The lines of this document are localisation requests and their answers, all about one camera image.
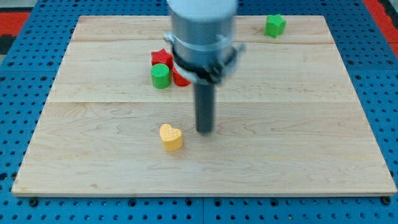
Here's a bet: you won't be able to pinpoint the green cylinder block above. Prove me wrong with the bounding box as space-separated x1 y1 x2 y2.
150 63 170 89

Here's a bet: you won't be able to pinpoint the grey cylindrical robot arm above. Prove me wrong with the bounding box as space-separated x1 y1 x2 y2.
164 0 245 84

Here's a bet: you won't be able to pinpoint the red star block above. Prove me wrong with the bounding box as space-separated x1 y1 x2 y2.
150 49 173 69

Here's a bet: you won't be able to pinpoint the yellow heart block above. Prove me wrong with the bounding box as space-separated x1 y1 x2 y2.
159 123 183 151

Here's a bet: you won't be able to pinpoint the green star block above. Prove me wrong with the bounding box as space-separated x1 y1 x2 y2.
264 14 287 39

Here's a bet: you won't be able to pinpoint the light wooden board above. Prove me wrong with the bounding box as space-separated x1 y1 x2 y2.
12 16 397 197

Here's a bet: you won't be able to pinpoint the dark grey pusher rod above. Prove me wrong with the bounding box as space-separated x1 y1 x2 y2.
194 83 215 134

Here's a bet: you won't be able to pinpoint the red round block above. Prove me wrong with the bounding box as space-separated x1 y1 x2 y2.
172 67 190 86

